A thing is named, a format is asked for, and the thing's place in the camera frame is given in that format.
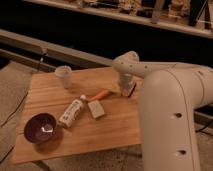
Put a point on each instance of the white paper cup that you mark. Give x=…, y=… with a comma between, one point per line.
x=63, y=73

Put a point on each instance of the white labelled bottle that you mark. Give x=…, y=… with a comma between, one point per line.
x=72, y=111

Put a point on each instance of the orange carrot toy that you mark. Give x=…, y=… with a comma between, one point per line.
x=100, y=95

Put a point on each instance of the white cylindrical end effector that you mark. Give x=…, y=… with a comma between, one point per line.
x=125, y=82

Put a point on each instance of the beige sponge block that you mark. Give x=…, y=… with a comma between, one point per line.
x=96, y=109

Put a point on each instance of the wooden background shelf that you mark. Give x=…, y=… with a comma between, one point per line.
x=126, y=11

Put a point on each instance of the dark purple bowl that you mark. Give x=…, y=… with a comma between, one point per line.
x=40, y=128

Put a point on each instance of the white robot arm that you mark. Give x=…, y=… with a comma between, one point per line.
x=169, y=94

